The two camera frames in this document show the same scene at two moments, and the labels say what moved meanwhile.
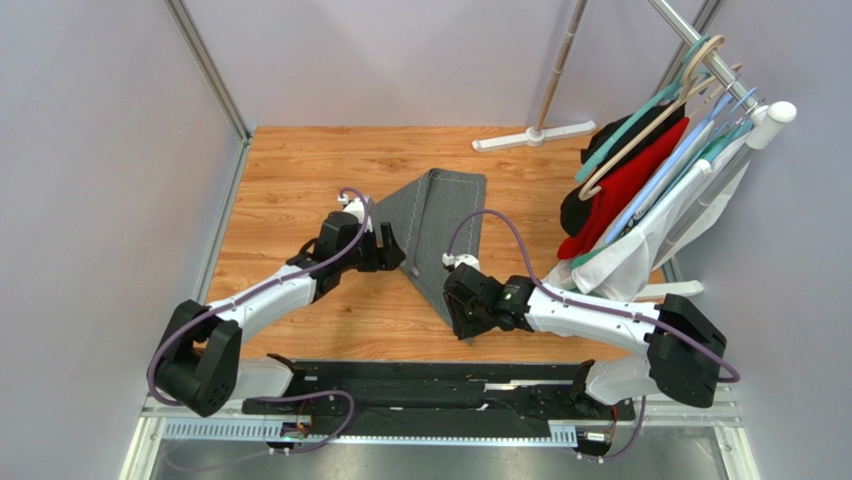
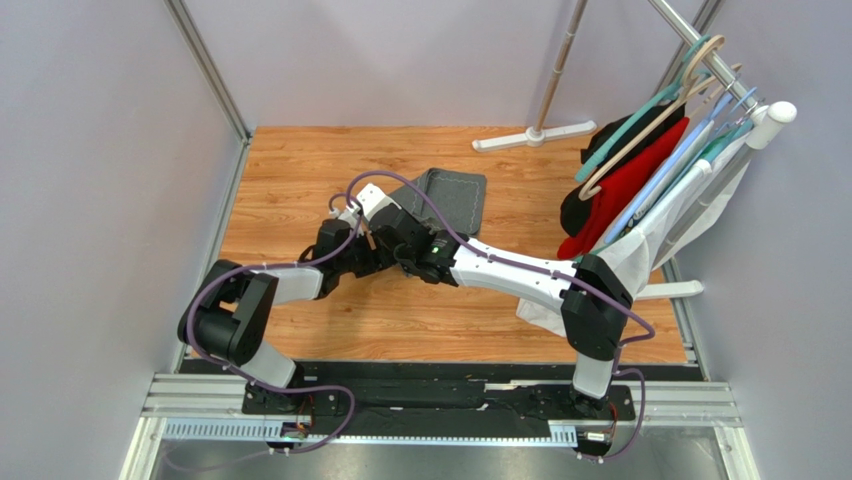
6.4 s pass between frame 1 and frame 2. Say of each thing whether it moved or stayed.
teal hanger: stayed
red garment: stayed
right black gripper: moved
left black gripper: stayed
